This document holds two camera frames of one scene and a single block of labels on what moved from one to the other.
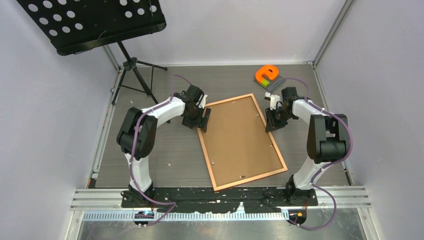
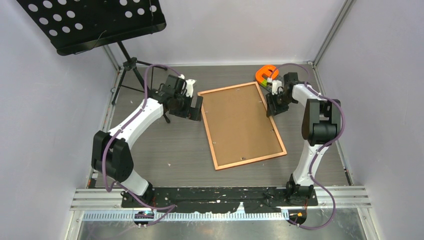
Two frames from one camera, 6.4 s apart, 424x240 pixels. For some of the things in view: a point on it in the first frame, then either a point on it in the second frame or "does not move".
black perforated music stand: x=72 y=26 does not move
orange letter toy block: x=270 y=70 does not move
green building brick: x=265 y=83 does not move
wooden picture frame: x=207 y=158 to x=284 y=152
